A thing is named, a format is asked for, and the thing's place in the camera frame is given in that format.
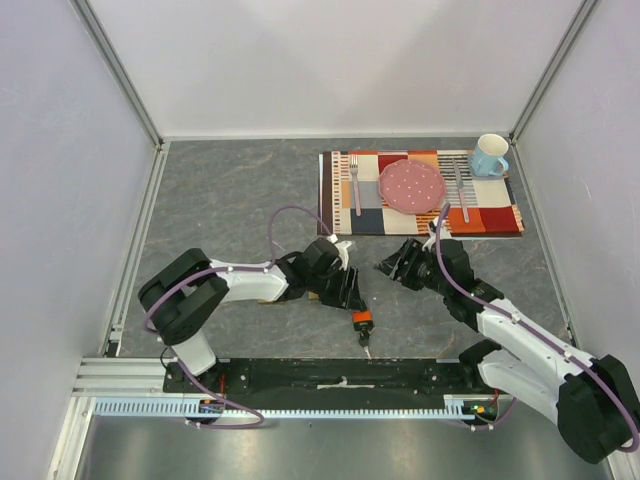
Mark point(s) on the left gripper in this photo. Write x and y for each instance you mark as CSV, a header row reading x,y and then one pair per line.
x,y
349,297

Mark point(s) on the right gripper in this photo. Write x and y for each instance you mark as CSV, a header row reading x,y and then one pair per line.
x,y
407,261

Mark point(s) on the orange black padlock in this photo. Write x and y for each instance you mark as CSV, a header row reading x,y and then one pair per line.
x,y
362,321

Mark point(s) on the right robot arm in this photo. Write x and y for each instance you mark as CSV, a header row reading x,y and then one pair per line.
x,y
591,401

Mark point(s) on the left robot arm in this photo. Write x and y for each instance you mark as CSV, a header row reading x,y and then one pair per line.
x,y
183,296

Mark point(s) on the colourful patchwork placemat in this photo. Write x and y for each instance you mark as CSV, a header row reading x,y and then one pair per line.
x,y
491,203

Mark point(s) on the pink dotted plate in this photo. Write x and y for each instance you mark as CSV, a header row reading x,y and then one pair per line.
x,y
412,187

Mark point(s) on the light blue mug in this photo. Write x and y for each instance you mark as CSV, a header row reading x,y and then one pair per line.
x,y
488,157

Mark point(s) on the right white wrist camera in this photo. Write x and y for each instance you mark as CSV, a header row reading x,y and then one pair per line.
x,y
434,229

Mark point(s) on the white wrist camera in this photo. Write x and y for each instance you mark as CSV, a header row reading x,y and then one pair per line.
x,y
343,247
434,229

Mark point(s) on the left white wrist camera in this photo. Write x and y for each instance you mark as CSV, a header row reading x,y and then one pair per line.
x,y
343,247

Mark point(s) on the pink handled fork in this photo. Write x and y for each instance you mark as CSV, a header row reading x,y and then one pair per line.
x,y
354,171

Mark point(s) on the pink handled knife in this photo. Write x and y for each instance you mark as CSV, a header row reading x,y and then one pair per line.
x,y
461,192

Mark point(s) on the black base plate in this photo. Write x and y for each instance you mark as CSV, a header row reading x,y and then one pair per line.
x,y
345,383

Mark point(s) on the light blue cable duct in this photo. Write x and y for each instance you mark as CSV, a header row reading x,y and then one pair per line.
x,y
451,409

